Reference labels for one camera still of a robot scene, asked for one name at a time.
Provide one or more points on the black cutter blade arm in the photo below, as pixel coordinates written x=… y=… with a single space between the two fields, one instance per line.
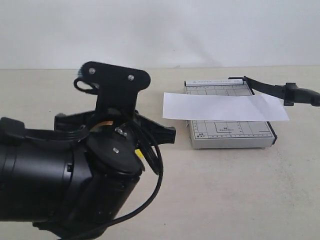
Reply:
x=290 y=93

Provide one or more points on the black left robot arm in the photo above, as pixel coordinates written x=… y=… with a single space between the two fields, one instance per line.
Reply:
x=94 y=169

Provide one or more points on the yellow cube block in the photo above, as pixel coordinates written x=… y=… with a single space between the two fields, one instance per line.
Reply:
x=139 y=154

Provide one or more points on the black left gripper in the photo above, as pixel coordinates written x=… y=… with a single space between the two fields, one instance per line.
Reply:
x=115 y=120

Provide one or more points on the grey paper cutter base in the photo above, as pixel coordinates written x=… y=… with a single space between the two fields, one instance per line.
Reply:
x=209 y=134

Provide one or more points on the white paper strip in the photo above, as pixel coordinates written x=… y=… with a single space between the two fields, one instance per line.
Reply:
x=251 y=108

